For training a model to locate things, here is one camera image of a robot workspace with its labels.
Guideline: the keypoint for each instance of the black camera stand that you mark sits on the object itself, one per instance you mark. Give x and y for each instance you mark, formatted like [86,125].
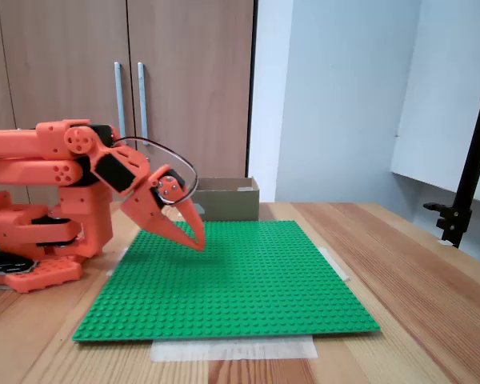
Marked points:
[450,226]

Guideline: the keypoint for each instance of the green lego baseplate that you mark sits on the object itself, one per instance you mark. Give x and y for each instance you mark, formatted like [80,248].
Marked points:
[244,288]

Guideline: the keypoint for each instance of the small white tape piece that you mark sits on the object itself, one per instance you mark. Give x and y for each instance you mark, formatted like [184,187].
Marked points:
[444,243]

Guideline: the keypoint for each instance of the wide masking tape strip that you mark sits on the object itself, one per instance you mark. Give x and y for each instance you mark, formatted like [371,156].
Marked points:
[232,352]

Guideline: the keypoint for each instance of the white wall panel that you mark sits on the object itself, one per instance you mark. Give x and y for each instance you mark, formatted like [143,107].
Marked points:
[444,100]

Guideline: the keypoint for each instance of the wooden cabinet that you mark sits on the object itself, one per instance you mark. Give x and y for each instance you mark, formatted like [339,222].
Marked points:
[184,60]

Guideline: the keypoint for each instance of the open cardboard box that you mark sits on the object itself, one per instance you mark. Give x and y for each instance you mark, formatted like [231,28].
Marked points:
[232,206]

